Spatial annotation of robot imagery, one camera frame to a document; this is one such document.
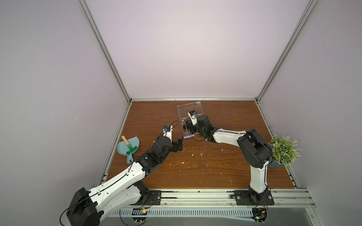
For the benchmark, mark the teal dustpan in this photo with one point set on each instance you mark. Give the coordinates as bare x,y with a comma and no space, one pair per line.
129,157

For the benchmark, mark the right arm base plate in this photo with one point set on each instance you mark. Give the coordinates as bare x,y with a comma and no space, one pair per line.
246,197

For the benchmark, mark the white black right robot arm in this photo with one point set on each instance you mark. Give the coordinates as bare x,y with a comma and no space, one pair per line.
253,146

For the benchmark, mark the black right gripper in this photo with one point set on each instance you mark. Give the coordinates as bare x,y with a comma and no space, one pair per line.
191,127

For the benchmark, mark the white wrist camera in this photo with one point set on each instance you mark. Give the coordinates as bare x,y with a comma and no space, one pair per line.
167,131
193,117

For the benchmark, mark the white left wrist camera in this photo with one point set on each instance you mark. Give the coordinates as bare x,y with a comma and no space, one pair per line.
167,131

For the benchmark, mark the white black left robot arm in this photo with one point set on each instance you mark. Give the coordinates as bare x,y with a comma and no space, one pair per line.
91,207

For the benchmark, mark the green potted plant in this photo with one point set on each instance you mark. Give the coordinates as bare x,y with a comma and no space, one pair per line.
284,150

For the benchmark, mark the clear acrylic lipstick organizer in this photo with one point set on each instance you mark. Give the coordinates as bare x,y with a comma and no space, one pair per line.
183,113

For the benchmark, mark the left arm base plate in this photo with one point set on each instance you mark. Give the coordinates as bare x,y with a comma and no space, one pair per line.
153,197

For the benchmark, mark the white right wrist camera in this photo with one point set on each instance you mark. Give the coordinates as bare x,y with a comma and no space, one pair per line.
193,117

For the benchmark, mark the green rake wooden handle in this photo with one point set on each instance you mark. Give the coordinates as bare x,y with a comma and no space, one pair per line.
130,145

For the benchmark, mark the aluminium front rail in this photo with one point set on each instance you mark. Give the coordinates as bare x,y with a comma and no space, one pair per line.
209,198

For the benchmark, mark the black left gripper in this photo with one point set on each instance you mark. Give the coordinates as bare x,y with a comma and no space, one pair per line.
179,145

